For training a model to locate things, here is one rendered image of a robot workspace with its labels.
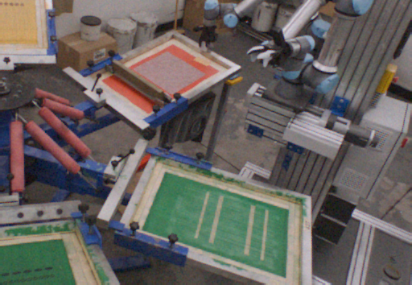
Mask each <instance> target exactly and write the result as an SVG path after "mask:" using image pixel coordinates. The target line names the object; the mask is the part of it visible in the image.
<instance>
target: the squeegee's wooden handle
mask: <svg viewBox="0 0 412 285"><path fill-rule="evenodd" d="M112 65H113V71H114V72H117V73H118V74H120V75H121V76H122V77H123V78H125V79H126V80H128V81H129V82H130V83H132V84H133V85H135V86H137V87H139V88H140V89H141V90H143V91H144V92H145V93H147V94H149V95H150V96H152V97H153V98H154V99H155V97H156V98H158V99H159V100H160V101H163V96H164V91H163V90H162V89H160V88H159V87H157V86H154V85H153V84H151V83H150V82H149V81H148V80H146V79H145V78H143V77H142V76H140V75H138V74H137V73H136V72H135V71H132V70H130V69H129V68H127V67H126V66H125V65H123V64H121V62H119V61H118V60H113V62H112Z"/></svg>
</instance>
